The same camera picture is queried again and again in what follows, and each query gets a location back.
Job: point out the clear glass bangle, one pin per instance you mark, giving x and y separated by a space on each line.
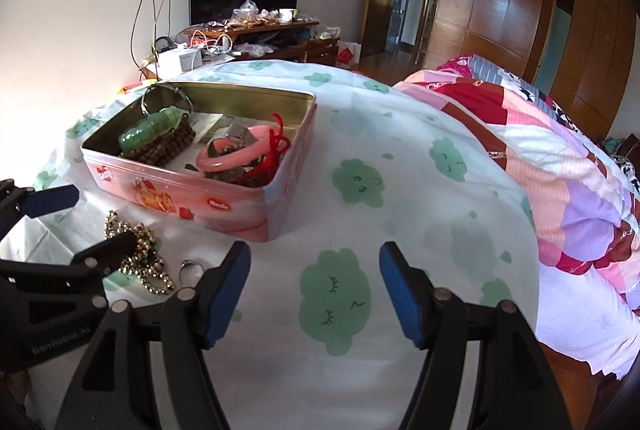
165 94

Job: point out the red gift bag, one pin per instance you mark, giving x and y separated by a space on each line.
348 54

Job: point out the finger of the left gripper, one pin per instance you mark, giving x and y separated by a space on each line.
105 257
36 203

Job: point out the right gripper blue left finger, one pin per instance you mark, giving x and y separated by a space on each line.
113 388

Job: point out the paper booklet in tin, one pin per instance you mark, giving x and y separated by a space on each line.
206 126

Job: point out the wooden TV cabinet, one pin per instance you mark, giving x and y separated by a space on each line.
298 41

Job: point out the pink bangle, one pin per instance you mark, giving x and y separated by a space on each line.
243 156

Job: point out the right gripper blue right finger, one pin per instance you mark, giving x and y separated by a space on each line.
515 387

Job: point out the brown wooden bead mala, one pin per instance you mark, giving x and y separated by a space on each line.
165 147

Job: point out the green jade bangle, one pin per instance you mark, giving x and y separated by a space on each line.
146 130

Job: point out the wooden headboard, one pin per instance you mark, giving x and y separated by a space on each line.
628 148

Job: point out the pink patchwork quilt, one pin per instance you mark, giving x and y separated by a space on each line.
584 209

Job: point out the white box appliance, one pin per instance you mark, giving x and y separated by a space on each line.
178 60

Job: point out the red knotted cord charm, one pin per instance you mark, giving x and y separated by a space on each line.
262 173

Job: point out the pink rectangular tin box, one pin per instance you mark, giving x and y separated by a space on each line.
251 213

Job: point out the black television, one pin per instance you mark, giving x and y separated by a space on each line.
202 11

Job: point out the white cloud print sheet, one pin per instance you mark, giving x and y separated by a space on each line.
314 342

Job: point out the wooden wardrobe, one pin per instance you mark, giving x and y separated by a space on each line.
595 61

